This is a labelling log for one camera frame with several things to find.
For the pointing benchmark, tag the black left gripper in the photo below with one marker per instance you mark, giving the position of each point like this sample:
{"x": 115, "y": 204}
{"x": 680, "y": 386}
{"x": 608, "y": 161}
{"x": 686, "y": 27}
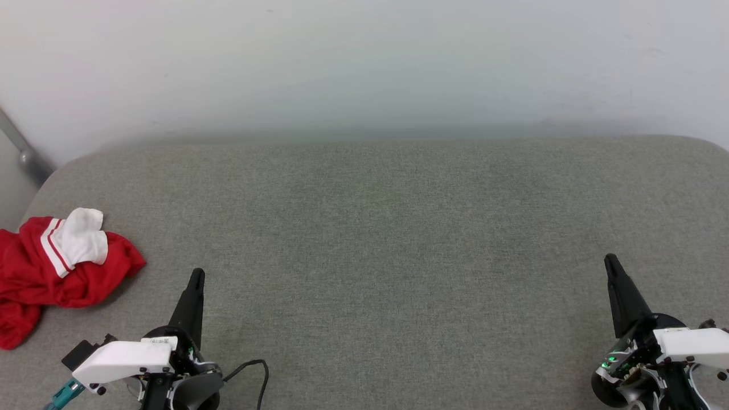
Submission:
{"x": 185, "y": 356}

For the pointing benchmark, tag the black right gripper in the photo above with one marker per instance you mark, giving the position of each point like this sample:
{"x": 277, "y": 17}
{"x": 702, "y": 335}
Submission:
{"x": 632, "y": 359}

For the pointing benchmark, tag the red and white garment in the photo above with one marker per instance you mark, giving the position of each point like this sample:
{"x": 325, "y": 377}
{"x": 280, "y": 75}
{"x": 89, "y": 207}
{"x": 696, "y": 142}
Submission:
{"x": 34, "y": 273}

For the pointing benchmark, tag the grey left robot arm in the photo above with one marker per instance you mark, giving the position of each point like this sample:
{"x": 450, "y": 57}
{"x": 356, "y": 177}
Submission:
{"x": 196, "y": 394}

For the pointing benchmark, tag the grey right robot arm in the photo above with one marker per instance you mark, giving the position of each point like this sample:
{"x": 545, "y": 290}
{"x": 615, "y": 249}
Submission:
{"x": 675, "y": 390}

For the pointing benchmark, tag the grey metal pipe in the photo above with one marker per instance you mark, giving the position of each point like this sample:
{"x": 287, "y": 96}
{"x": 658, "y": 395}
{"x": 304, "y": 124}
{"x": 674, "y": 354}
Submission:
{"x": 23, "y": 151}

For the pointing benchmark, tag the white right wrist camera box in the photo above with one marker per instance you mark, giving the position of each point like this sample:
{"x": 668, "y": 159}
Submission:
{"x": 692, "y": 344}

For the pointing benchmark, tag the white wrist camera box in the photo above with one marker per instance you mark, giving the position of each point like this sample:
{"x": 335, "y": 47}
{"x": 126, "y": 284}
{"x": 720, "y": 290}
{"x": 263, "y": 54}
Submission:
{"x": 692, "y": 344}
{"x": 122, "y": 359}

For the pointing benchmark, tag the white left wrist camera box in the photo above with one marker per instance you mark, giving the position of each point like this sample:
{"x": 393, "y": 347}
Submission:
{"x": 122, "y": 359}

